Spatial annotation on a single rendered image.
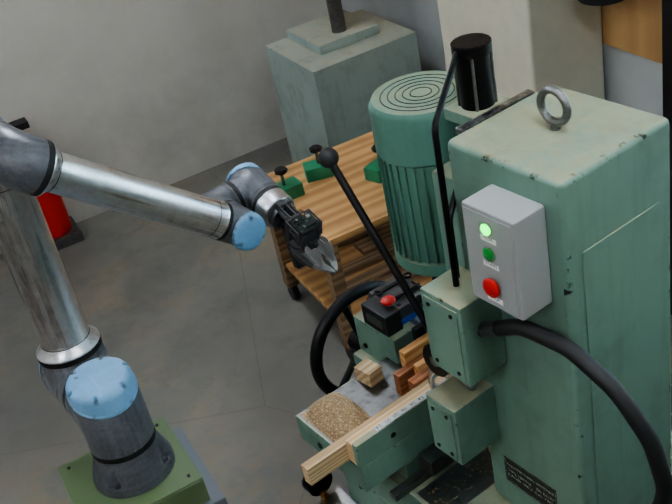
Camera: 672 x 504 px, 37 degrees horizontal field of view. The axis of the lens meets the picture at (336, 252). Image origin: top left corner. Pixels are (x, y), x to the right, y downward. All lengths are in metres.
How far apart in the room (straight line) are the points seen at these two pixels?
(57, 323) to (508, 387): 1.09
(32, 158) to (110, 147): 2.77
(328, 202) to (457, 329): 1.91
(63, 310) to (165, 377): 1.42
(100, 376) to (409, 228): 0.86
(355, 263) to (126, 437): 1.58
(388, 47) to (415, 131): 2.51
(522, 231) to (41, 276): 1.23
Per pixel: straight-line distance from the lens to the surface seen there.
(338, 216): 3.26
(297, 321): 3.73
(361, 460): 1.81
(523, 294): 1.37
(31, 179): 2.02
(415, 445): 1.88
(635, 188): 1.43
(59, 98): 4.64
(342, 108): 4.04
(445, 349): 1.55
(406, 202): 1.65
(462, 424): 1.65
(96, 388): 2.22
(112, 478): 2.32
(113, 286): 4.28
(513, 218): 1.31
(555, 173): 1.32
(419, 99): 1.61
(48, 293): 2.26
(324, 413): 1.90
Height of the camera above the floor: 2.18
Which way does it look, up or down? 32 degrees down
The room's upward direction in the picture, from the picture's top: 13 degrees counter-clockwise
